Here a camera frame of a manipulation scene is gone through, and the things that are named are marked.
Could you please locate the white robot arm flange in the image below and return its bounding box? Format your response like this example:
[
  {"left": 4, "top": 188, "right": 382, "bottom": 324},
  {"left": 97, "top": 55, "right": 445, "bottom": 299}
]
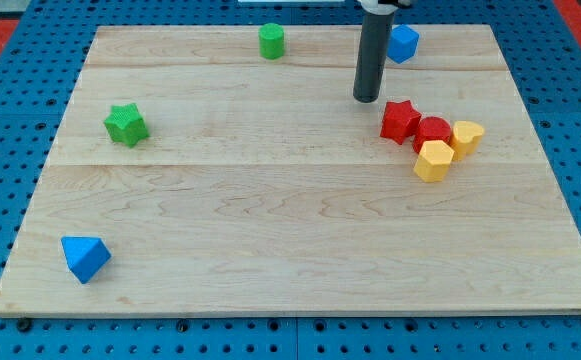
[{"left": 358, "top": 0, "right": 415, "bottom": 16}]

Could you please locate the blue cube block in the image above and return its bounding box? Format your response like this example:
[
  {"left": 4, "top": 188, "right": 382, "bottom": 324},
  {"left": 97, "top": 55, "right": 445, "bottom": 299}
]
[{"left": 387, "top": 25, "right": 419, "bottom": 63}]

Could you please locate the wooden board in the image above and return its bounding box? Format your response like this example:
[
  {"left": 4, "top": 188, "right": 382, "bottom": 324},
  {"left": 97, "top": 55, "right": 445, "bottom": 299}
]
[{"left": 0, "top": 25, "right": 581, "bottom": 318}]

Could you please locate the red star block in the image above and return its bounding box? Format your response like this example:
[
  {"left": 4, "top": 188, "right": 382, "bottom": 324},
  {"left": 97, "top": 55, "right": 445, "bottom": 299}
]
[{"left": 380, "top": 100, "right": 421, "bottom": 145}]

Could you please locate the yellow hexagon block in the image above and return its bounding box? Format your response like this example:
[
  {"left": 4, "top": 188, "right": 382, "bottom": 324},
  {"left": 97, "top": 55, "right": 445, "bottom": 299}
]
[{"left": 413, "top": 140, "right": 455, "bottom": 183}]

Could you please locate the green cylinder block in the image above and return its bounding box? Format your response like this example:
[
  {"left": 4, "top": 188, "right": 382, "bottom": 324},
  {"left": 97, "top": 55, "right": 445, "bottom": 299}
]
[{"left": 258, "top": 23, "right": 285, "bottom": 60}]

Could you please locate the red cylinder block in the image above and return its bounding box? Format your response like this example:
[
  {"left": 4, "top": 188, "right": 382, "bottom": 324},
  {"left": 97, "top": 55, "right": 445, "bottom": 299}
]
[{"left": 412, "top": 116, "right": 452, "bottom": 153}]

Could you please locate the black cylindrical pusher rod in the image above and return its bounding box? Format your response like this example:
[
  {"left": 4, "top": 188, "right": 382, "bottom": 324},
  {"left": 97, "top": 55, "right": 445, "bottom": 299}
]
[{"left": 353, "top": 12, "right": 394, "bottom": 103}]

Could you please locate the green star block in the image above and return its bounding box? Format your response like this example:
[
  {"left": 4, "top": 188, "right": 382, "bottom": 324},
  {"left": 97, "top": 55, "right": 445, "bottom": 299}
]
[{"left": 104, "top": 103, "right": 150, "bottom": 148}]

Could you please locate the yellow heart block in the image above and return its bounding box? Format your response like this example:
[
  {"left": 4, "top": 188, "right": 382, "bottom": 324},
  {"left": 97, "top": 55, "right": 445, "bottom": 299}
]
[{"left": 450, "top": 121, "right": 485, "bottom": 161}]

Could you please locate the blue triangle block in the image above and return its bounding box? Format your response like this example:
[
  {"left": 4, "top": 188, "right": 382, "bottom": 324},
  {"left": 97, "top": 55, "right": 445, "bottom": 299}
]
[{"left": 61, "top": 236, "right": 112, "bottom": 284}]

